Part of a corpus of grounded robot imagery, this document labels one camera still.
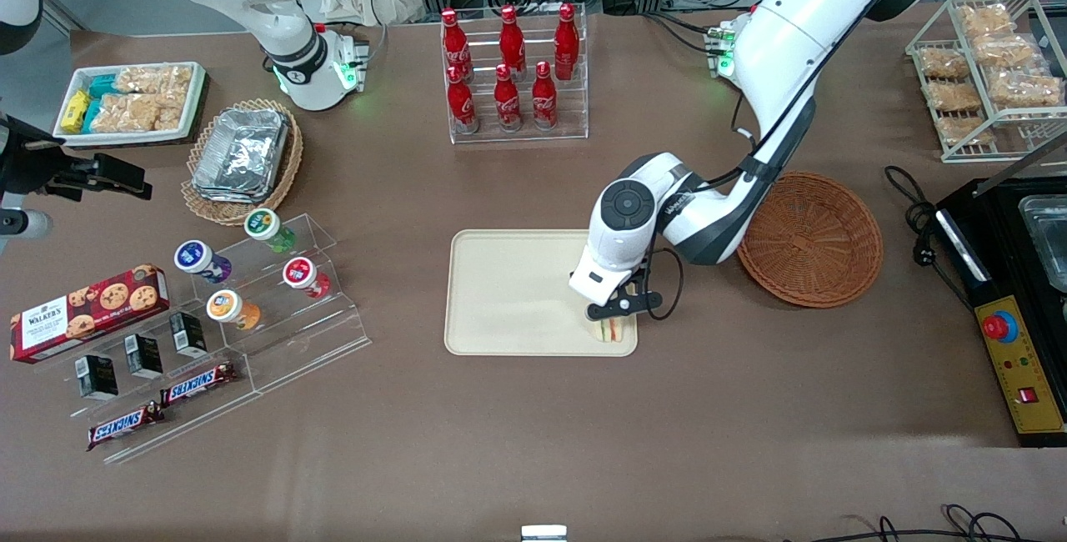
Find grey metal bar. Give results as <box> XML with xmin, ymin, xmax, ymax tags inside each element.
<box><xmin>973</xmin><ymin>130</ymin><xmax>1067</xmax><ymax>198</ymax></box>

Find red cola bottle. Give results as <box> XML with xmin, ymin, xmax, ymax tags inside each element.
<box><xmin>440</xmin><ymin>8</ymin><xmax>474</xmax><ymax>81</ymax></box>
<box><xmin>498</xmin><ymin>5</ymin><xmax>527</xmax><ymax>76</ymax></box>
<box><xmin>531</xmin><ymin>61</ymin><xmax>559</xmax><ymax>131</ymax></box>
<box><xmin>554</xmin><ymin>3</ymin><xmax>580</xmax><ymax>81</ymax></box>
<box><xmin>447</xmin><ymin>67</ymin><xmax>481</xmax><ymax>135</ymax></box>
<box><xmin>493</xmin><ymin>64</ymin><xmax>523</xmax><ymax>133</ymax></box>

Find clear rice cracker pack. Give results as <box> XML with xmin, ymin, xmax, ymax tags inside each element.
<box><xmin>113</xmin><ymin>65</ymin><xmax>193</xmax><ymax>98</ymax></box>
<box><xmin>155</xmin><ymin>92</ymin><xmax>190</xmax><ymax>131</ymax></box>
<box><xmin>90</xmin><ymin>93</ymin><xmax>163</xmax><ymax>133</ymax></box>

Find orange small drink bottle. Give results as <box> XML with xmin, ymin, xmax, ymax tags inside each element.
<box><xmin>206</xmin><ymin>289</ymin><xmax>263</xmax><ymax>333</ymax></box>

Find black cables at arm base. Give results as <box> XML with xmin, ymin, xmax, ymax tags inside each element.
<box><xmin>640</xmin><ymin>10</ymin><xmax>723</xmax><ymax>56</ymax></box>

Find white rectangular snack tray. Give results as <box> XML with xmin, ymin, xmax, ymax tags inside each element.
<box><xmin>53</xmin><ymin>61</ymin><xmax>208</xmax><ymax>148</ymax></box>

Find round brown wicker basket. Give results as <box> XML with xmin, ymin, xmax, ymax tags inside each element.
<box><xmin>736</xmin><ymin>172</ymin><xmax>884</xmax><ymax>309</ymax></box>

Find red emergency stop button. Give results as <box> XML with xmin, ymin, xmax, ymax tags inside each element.
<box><xmin>983</xmin><ymin>310</ymin><xmax>1019</xmax><ymax>344</ymax></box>

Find clear acrylic stepped stand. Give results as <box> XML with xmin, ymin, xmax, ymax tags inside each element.
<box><xmin>188</xmin><ymin>212</ymin><xmax>373</xmax><ymax>394</ymax></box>

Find beige plastic tray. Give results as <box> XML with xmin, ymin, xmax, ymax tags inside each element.
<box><xmin>444</xmin><ymin>229</ymin><xmax>639</xmax><ymax>358</ymax></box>

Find black floor cables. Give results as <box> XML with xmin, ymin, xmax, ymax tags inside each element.
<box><xmin>784</xmin><ymin>504</ymin><xmax>1041</xmax><ymax>542</ymax></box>

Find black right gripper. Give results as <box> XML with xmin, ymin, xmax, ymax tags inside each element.
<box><xmin>0</xmin><ymin>115</ymin><xmax>154</xmax><ymax>201</ymax></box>

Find Snickers chocolate bar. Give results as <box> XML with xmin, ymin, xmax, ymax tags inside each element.
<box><xmin>86</xmin><ymin>401</ymin><xmax>166</xmax><ymax>452</ymax></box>
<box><xmin>159</xmin><ymin>360</ymin><xmax>239</xmax><ymax>408</ymax></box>

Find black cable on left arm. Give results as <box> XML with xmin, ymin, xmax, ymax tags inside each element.
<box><xmin>644</xmin><ymin>90</ymin><xmax>819</xmax><ymax>323</ymax></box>

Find yellow snack pack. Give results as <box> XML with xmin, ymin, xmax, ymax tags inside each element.
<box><xmin>60</xmin><ymin>89</ymin><xmax>92</xmax><ymax>133</ymax></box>

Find red small drink bottle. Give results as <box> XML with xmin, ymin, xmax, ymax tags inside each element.
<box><xmin>282</xmin><ymin>256</ymin><xmax>332</xmax><ymax>300</ymax></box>

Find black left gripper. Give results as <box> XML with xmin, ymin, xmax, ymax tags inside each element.
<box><xmin>585</xmin><ymin>270</ymin><xmax>665</xmax><ymax>324</ymax></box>

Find purple small drink bottle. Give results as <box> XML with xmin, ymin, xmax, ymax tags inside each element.
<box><xmin>173</xmin><ymin>239</ymin><xmax>233</xmax><ymax>285</ymax></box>

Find red Walkers cookie box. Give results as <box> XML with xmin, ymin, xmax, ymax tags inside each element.
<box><xmin>9</xmin><ymin>263</ymin><xmax>171</xmax><ymax>365</ymax></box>

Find black machine with yellow panel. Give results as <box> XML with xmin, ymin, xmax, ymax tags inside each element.
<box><xmin>933</xmin><ymin>177</ymin><xmax>1067</xmax><ymax>449</ymax></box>

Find triangular sandwich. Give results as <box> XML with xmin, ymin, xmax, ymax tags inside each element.
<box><xmin>593</xmin><ymin>316</ymin><xmax>637</xmax><ymax>345</ymax></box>

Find black power cable with plug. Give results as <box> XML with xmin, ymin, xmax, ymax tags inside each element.
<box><xmin>883</xmin><ymin>164</ymin><xmax>978</xmax><ymax>311</ymax></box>

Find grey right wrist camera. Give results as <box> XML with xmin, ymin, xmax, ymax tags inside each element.
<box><xmin>0</xmin><ymin>208</ymin><xmax>53</xmax><ymax>241</ymax></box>

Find bagged cracker pack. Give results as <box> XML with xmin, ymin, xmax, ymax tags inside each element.
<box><xmin>926</xmin><ymin>79</ymin><xmax>984</xmax><ymax>113</ymax></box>
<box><xmin>987</xmin><ymin>67</ymin><xmax>1064</xmax><ymax>108</ymax></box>
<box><xmin>918</xmin><ymin>47</ymin><xmax>970</xmax><ymax>81</ymax></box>
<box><xmin>958</xmin><ymin>4</ymin><xmax>1014</xmax><ymax>37</ymax></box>
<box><xmin>973</xmin><ymin>34</ymin><xmax>1039</xmax><ymax>68</ymax></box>
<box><xmin>937</xmin><ymin>114</ymin><xmax>995</xmax><ymax>148</ymax></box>

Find oval light wicker basket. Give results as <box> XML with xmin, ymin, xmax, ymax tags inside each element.
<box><xmin>181</xmin><ymin>98</ymin><xmax>304</xmax><ymax>227</ymax></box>

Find stack of foil containers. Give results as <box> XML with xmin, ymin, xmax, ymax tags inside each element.
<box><xmin>191</xmin><ymin>108</ymin><xmax>291</xmax><ymax>203</ymax></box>

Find clear acrylic bottle rack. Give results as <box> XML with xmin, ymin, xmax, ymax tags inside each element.
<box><xmin>439</xmin><ymin>3</ymin><xmax>590</xmax><ymax>145</ymax></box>

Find green small drink bottle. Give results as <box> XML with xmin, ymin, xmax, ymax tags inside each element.
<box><xmin>243</xmin><ymin>208</ymin><xmax>298</xmax><ymax>254</ymax></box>

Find clear acrylic low stand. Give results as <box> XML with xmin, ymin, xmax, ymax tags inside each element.
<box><xmin>40</xmin><ymin>309</ymin><xmax>261</xmax><ymax>467</ymax></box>

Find small black box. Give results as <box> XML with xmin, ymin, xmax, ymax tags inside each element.
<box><xmin>75</xmin><ymin>354</ymin><xmax>120</xmax><ymax>401</ymax></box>
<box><xmin>124</xmin><ymin>334</ymin><xmax>164</xmax><ymax>380</ymax></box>
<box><xmin>168</xmin><ymin>311</ymin><xmax>208</xmax><ymax>359</ymax></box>

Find steel rectangular pan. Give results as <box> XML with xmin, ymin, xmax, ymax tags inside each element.
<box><xmin>1018</xmin><ymin>195</ymin><xmax>1067</xmax><ymax>294</ymax></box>

